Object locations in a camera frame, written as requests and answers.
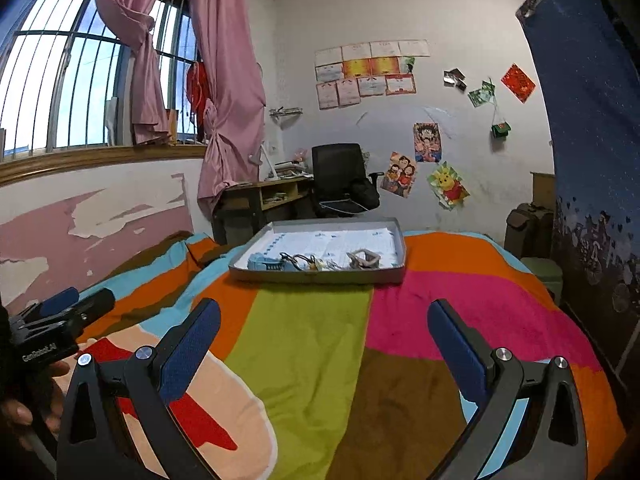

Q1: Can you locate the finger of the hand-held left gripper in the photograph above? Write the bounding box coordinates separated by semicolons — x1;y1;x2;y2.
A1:
36;287;80;318
65;288;117;329

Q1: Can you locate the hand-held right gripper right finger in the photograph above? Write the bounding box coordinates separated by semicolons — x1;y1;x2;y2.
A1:
427;298;589;480

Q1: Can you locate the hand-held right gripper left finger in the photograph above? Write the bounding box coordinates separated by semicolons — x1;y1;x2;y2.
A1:
56;297;223;480

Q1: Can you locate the grey hair claw clip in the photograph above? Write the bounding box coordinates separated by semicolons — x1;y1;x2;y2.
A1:
347;248;384;270

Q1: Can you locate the grey shallow tray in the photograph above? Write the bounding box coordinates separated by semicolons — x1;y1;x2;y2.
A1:
228;217;407;285

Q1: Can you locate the person's left hand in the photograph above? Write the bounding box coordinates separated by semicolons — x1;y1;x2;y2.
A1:
0;360;72;434

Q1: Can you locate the light blue hair accessory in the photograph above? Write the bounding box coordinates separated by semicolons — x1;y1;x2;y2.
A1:
248;252;284;274

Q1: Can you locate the multicoloured patchwork blanket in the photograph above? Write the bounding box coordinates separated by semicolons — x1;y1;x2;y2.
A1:
50;230;629;480

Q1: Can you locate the green bin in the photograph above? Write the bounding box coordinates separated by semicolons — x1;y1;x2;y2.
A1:
520;256;565;306

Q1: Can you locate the wooden window sill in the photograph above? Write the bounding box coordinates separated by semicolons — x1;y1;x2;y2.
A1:
0;142;209;187

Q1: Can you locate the wooden desk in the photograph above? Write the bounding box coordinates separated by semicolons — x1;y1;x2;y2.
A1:
212;174;319;246

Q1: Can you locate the white printed paper lining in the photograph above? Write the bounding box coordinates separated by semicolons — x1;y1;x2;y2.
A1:
247;227;401;271

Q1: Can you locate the wooden headboard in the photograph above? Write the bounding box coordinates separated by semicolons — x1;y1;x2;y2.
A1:
530;171;557;211

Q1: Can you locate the white desk lamp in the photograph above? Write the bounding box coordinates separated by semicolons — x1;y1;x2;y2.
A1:
248;142;281;184

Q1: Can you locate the barred window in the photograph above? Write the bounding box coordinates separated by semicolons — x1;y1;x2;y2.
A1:
0;0;211;159

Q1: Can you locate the black office chair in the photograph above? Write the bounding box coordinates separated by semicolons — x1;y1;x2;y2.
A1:
311;143;385;220

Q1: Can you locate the pink curtain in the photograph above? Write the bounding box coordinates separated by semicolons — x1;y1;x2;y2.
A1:
187;0;267;217
94;0;174;146

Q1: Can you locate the red hanging ornament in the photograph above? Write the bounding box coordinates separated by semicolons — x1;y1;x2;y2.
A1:
187;62;209;126

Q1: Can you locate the dark blue starry cloth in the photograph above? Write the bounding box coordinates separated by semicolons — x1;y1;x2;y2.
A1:
515;0;640;376

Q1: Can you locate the green folded paper decoration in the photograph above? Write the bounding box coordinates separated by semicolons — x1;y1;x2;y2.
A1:
467;78;497;109

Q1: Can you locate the red square paper decoration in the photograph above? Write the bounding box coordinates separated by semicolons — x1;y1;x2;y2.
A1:
500;62;537;105

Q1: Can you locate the yellow bear wall poster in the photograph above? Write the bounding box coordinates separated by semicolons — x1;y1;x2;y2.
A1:
427;161;472;211

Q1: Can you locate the family cartoon wall poster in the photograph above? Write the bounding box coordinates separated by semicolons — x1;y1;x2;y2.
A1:
380;151;419;199

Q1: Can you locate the cartoon fighter wall poster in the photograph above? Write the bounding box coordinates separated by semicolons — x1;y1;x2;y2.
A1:
413;122;443;163

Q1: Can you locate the group of wall certificates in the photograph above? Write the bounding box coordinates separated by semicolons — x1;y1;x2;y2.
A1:
314;39;432;111

